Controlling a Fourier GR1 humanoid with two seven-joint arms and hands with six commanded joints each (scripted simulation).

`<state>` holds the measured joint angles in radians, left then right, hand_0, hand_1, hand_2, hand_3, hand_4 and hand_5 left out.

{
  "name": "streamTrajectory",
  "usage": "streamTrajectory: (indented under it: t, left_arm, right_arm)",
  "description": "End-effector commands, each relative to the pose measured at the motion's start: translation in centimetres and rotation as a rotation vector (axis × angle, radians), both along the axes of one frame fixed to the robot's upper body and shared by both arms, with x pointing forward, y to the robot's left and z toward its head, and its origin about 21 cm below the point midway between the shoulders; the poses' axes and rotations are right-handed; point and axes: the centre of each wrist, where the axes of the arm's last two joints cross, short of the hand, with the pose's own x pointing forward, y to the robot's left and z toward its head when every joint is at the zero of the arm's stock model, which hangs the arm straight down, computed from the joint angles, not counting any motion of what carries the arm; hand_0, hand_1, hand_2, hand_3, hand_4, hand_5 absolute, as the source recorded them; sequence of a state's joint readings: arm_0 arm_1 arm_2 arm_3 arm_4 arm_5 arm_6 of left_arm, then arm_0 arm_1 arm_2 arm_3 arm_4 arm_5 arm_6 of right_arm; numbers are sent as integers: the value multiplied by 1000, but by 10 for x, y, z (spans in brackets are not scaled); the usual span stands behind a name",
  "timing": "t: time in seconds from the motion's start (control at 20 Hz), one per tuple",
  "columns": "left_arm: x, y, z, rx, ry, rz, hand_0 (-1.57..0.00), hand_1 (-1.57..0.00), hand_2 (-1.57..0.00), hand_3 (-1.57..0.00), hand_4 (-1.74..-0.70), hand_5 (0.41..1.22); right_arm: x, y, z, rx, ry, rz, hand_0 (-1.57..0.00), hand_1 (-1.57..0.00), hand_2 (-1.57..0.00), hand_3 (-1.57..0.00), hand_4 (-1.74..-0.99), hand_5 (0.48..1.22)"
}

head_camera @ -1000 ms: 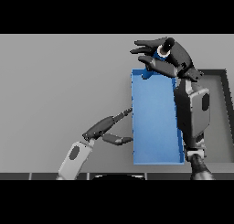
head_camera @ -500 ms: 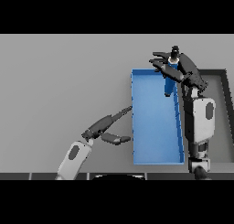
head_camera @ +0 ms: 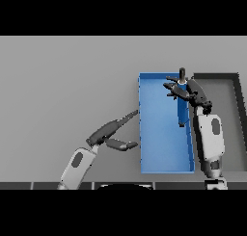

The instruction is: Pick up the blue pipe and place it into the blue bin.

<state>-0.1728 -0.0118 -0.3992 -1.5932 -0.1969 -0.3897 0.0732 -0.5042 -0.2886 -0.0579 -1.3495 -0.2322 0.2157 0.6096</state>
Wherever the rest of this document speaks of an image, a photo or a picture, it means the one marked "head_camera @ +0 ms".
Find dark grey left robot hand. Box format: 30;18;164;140
85;109;140;152

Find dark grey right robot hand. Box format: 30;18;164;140
162;75;213;116

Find blue pipe with dark end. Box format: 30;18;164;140
177;66;188;128

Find blue bin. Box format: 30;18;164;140
137;72;196;174

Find dark grey bin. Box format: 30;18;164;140
189;72;247;173

